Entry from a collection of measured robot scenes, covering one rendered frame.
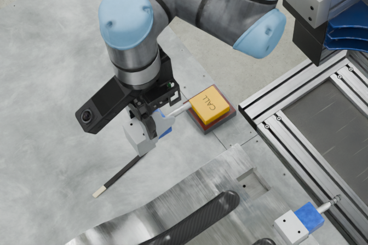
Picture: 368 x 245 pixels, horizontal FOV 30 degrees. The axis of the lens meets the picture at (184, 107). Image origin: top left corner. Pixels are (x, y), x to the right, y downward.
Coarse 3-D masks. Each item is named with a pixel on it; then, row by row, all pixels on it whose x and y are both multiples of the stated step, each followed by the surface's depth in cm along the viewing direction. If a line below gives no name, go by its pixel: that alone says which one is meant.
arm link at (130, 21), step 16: (112, 0) 94; (128, 0) 94; (144, 0) 94; (112, 16) 93; (128, 16) 93; (144, 16) 93; (160, 16) 97; (112, 32) 93; (128, 32) 93; (144, 32) 94; (160, 32) 99; (112, 48) 97; (128, 48) 95; (144, 48) 97; (128, 64) 99; (144, 64) 100
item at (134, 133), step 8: (184, 104) 128; (152, 112) 126; (160, 112) 126; (176, 112) 127; (136, 120) 124; (128, 128) 123; (136, 128) 123; (128, 136) 125; (136, 136) 123; (144, 136) 122; (160, 136) 126; (136, 144) 122; (144, 144) 124; (152, 144) 126; (136, 152) 127; (144, 152) 126
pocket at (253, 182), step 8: (256, 168) 126; (240, 176) 125; (248, 176) 128; (256, 176) 127; (240, 184) 127; (248, 184) 127; (256, 184) 127; (264, 184) 125; (248, 192) 126; (256, 192) 126; (264, 192) 126
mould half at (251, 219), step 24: (216, 168) 126; (240, 168) 126; (168, 192) 125; (192, 192) 124; (216, 192) 124; (240, 192) 123; (120, 216) 121; (144, 216) 123; (168, 216) 123; (240, 216) 121; (264, 216) 121; (72, 240) 117; (96, 240) 117; (120, 240) 118; (144, 240) 119; (192, 240) 121; (216, 240) 120; (240, 240) 120; (312, 240) 118
